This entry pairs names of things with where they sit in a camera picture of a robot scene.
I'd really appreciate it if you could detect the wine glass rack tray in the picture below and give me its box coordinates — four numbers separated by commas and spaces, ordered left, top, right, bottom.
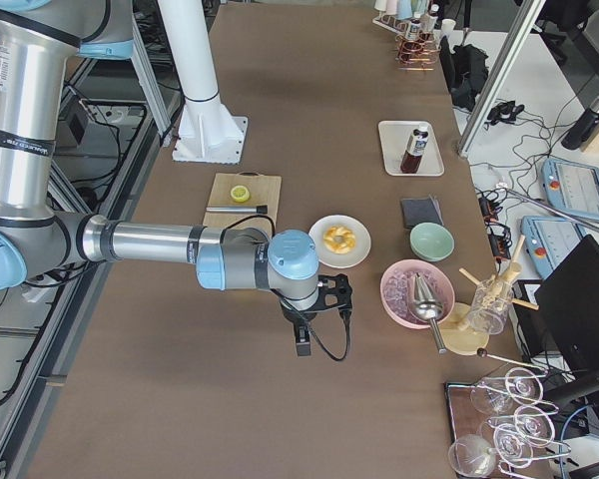
445, 364, 571, 478

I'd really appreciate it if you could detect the pink bowl with ice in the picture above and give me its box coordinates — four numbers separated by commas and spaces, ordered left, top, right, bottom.
380, 259, 455, 329

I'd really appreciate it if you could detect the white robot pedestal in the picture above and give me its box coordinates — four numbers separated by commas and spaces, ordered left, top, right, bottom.
159, 0, 248, 165

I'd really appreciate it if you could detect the blue teach pendant lower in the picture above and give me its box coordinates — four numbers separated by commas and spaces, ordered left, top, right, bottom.
521, 216, 587, 279

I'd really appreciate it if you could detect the wooden cutting board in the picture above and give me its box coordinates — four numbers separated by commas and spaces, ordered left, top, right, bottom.
202, 173, 282, 234

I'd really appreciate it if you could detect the black monitor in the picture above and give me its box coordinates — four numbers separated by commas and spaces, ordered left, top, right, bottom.
536, 236, 599, 370

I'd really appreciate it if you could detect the aluminium frame post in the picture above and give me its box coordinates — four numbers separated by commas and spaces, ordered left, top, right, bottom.
457, 0, 545, 159

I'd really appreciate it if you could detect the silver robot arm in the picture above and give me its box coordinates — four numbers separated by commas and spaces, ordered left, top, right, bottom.
0, 1, 320, 356

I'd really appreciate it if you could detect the grey folded cloth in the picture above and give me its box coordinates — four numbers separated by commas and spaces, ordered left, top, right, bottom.
400, 196, 444, 230

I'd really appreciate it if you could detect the dark drink bottle on tray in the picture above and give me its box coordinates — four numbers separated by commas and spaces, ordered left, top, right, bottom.
400, 123, 429, 174

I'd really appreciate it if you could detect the steel ice scoop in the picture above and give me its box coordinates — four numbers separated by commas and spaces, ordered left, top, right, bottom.
409, 272, 447, 354

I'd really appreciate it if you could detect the glazed twisted donut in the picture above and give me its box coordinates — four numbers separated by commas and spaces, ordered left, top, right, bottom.
322, 226, 356, 254

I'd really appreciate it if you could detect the blue teach pendant upper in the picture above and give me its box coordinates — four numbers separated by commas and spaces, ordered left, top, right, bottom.
541, 157, 599, 222

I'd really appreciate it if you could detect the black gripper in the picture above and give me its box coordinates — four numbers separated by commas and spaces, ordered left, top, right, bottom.
281, 298, 311, 355

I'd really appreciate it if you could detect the clear glass mug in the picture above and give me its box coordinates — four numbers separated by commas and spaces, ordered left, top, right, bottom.
466, 278, 512, 335

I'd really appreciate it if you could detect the half lemon slice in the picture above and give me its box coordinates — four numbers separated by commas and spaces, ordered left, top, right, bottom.
230, 185, 251, 204

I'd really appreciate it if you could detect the wooden mug tree stand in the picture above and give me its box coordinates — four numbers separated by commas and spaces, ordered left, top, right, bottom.
440, 235, 539, 355

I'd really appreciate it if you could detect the green bowl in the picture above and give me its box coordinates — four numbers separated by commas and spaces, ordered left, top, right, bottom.
409, 223, 455, 262

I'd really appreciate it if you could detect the black thermos bottle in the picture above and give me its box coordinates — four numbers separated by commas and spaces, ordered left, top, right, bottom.
561, 95, 599, 151

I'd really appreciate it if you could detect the steel muddler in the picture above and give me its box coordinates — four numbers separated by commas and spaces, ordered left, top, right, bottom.
206, 205, 269, 215

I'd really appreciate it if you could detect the blue teach pendant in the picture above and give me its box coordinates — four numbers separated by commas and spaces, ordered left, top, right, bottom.
541, 157, 599, 222
521, 216, 587, 279

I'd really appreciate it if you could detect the white round plate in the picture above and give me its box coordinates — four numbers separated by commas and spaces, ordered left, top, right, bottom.
309, 215, 371, 268

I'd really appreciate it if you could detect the bottle in copper rack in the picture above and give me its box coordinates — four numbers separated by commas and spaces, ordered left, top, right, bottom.
404, 12, 422, 42

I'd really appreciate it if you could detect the copper wire bottle rack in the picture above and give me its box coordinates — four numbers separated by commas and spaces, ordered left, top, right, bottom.
395, 32, 440, 72

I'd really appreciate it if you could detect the cream rectangular tray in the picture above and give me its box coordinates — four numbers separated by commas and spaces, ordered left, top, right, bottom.
377, 120, 444, 177

